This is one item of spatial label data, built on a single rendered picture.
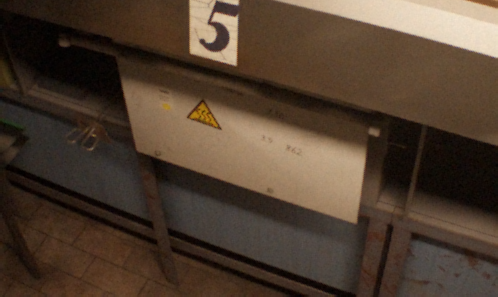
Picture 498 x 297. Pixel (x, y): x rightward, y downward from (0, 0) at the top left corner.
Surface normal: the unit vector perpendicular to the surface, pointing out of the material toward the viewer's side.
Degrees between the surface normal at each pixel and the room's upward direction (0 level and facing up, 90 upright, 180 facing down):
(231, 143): 90
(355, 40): 80
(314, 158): 90
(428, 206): 0
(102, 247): 0
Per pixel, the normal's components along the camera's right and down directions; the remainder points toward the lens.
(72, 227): -0.04, -0.70
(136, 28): -0.43, 0.52
